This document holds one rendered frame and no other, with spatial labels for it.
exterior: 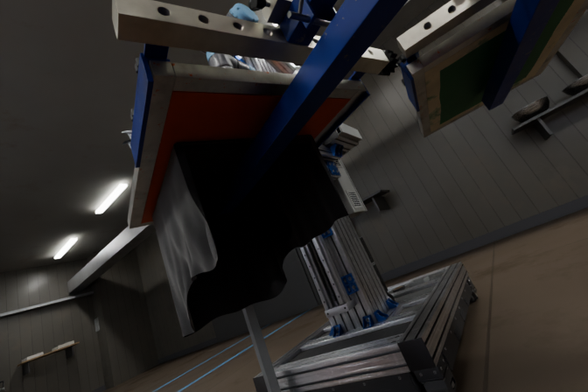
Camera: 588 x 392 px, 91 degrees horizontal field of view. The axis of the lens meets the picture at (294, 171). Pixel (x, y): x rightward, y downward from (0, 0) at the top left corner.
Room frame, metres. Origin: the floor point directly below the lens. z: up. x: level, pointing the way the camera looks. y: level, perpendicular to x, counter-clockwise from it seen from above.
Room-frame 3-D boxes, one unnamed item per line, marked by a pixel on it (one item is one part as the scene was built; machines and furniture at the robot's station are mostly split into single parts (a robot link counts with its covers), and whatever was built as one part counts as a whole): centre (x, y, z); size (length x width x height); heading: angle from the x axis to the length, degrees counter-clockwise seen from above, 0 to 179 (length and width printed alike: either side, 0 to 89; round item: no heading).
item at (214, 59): (0.80, 0.08, 1.30); 0.09 x 0.08 x 0.11; 149
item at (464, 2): (0.91, -0.81, 1.05); 1.08 x 0.61 x 0.23; 159
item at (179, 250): (0.79, 0.37, 0.74); 0.46 x 0.04 x 0.42; 39
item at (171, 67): (0.88, 0.18, 0.97); 0.79 x 0.58 x 0.04; 39
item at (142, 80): (0.52, 0.24, 0.97); 0.30 x 0.05 x 0.07; 39
